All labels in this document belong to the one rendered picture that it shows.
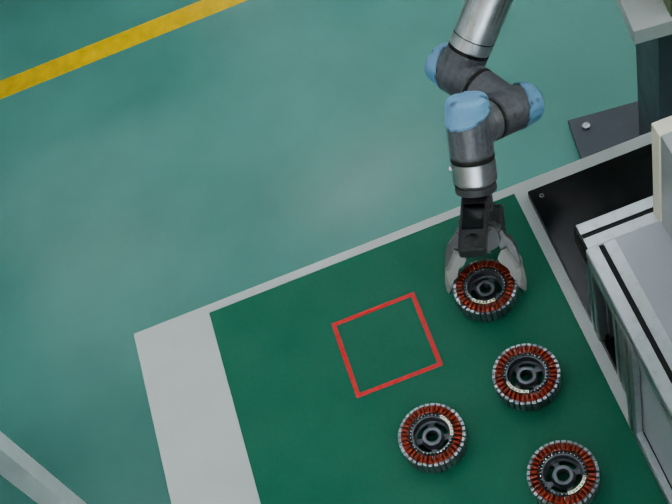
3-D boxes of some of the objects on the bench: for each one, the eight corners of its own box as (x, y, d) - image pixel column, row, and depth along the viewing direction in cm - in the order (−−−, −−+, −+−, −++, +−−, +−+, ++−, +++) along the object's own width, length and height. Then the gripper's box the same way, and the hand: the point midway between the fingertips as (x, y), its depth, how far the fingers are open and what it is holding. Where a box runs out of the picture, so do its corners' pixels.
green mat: (209, 313, 218) (208, 312, 218) (514, 194, 216) (514, 193, 216) (353, 847, 164) (353, 846, 164) (762, 695, 162) (762, 695, 162)
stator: (512, 342, 200) (510, 332, 197) (573, 366, 195) (571, 356, 192) (482, 397, 196) (479, 387, 193) (543, 423, 191) (541, 413, 188)
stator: (458, 268, 210) (455, 257, 207) (520, 267, 207) (518, 256, 204) (453, 323, 204) (450, 312, 201) (517, 323, 201) (515, 312, 198)
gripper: (532, 168, 200) (542, 274, 208) (427, 175, 205) (441, 277, 213) (527, 188, 192) (538, 296, 201) (418, 194, 198) (433, 299, 206)
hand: (486, 292), depth 204 cm, fingers closed on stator, 13 cm apart
